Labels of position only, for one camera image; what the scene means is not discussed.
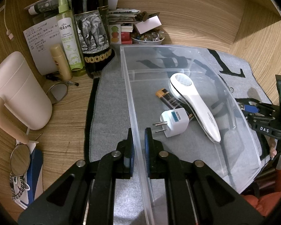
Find black gold battery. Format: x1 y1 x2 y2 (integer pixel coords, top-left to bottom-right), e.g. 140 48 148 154
155 88 194 120

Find small beige tube bottle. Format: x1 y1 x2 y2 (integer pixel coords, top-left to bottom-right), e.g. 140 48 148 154
50 43 72 80

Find black pen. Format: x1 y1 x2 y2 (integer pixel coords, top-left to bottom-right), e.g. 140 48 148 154
44 73 80 87

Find white paper card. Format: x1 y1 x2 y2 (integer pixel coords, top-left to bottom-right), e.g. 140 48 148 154
134 16 162 34

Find silver chain bracelet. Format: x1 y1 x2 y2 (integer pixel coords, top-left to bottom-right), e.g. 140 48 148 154
9 172 31 202

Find pink cup with handle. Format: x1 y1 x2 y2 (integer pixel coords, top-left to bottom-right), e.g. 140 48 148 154
0 51 53 144

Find stack of papers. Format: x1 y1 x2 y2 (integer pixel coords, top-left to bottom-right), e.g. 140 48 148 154
108 9 141 24

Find green spray bottle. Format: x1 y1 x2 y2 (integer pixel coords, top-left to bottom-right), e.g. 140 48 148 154
56 0 86 77

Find person's right hand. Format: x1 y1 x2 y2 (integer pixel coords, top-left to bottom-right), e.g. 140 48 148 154
268 137 277 159

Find round hand mirror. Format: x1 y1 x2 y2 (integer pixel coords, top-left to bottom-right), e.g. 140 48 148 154
9 133 43 177

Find dark elephant label wine bottle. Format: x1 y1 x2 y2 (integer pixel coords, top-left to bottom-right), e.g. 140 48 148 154
71 0 115 79

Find grey lettered cloth mat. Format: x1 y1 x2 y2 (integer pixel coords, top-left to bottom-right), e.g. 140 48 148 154
85 46 270 224

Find white plug adapter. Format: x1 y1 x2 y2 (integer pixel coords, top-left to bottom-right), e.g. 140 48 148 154
153 108 190 138

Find white handwritten paper sheet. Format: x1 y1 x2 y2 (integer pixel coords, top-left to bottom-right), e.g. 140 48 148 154
23 16 61 75

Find white handheld massager device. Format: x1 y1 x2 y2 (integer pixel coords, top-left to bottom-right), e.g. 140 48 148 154
170 73 221 143

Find traffic light card box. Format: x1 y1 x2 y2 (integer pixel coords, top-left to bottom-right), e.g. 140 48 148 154
109 24 121 44

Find white charging cable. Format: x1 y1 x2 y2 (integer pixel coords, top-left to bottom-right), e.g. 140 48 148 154
2 0 14 40

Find clear plastic storage bin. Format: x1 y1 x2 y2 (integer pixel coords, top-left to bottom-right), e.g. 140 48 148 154
120 45 261 224

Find orange jacket sleeve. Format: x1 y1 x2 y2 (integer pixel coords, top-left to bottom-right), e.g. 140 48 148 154
242 170 281 216

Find red small box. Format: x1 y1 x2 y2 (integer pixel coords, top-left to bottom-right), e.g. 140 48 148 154
121 32 132 45

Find round lens eyeglasses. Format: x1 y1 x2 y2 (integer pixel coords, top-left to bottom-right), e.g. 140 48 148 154
46 82 68 105

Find white bowl of trinkets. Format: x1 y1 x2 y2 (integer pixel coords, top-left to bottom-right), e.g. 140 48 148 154
131 29 165 45

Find blue white booklet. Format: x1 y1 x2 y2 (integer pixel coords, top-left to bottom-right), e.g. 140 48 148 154
9 148 43 209

